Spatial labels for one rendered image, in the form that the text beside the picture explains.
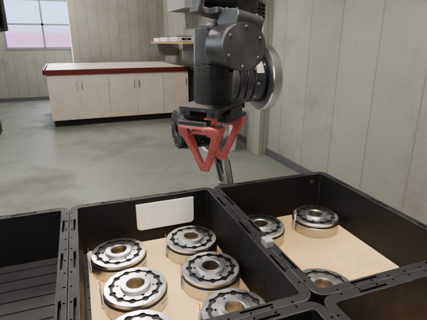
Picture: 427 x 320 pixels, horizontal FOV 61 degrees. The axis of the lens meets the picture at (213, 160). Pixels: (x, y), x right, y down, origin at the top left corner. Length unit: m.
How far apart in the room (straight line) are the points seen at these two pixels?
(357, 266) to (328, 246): 0.08
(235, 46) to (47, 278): 0.54
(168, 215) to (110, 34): 7.27
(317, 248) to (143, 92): 5.39
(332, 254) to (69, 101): 5.39
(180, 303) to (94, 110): 5.42
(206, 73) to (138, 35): 7.54
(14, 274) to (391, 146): 2.47
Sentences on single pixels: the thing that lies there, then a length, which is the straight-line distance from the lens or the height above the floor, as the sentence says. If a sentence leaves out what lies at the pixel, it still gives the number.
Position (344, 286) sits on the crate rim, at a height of 0.93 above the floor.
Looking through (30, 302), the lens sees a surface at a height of 0.83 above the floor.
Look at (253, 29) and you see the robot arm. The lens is 0.45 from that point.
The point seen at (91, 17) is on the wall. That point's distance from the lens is 7.94.
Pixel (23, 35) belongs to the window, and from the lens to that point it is 8.91.
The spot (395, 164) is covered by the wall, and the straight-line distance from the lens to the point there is 2.81.
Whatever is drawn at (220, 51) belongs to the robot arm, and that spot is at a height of 1.23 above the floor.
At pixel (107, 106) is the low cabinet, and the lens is 5.97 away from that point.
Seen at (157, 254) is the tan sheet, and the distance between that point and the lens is 0.77.
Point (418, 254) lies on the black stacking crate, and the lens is 0.77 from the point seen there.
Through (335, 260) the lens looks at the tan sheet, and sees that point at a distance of 0.78.
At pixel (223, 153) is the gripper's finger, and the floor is 1.07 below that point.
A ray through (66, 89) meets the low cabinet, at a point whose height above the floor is 0.57.
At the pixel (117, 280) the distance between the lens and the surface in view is 0.66.
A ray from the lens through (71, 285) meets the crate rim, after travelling 0.55.
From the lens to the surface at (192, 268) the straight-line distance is 0.67.
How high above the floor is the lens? 1.24
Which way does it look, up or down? 18 degrees down
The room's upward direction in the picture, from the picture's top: straight up
